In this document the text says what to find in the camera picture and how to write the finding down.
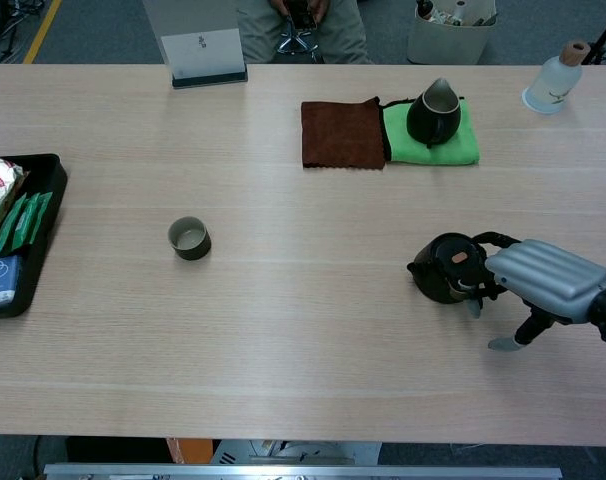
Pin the dark green tea cup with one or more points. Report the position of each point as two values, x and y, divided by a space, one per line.
193 250

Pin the green tea packet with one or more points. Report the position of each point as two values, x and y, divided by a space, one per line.
8 230
43 210
27 222

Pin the seated person in beige trousers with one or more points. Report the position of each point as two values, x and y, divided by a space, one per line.
343 35

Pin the black pitcher with pale inside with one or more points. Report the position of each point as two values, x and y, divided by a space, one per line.
430 125

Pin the dark blue packet with face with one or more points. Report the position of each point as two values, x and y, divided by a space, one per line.
0 280

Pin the green cloth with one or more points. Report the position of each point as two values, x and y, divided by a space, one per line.
433 155

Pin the beige storage bin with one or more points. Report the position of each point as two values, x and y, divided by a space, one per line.
448 42

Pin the card sign stand black base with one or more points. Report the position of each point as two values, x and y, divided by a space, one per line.
203 52

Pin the smartphone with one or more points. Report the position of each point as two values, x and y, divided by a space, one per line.
300 15

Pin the orange object under table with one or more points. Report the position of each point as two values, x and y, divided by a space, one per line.
188 450

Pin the black plastic tray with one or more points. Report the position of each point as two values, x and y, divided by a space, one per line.
50 172

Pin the chrome chair base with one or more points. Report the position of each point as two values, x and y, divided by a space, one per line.
298 44

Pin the black tripod stand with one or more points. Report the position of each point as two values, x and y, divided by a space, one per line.
605 35

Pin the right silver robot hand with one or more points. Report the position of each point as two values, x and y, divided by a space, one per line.
553 275

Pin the aluminium rail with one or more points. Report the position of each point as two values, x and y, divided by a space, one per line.
303 472

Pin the brown cloth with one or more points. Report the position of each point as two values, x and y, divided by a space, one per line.
343 135

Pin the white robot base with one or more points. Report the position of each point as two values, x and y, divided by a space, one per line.
293 452

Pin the frosted bottle with wooden cap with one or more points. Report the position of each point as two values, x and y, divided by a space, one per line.
553 85

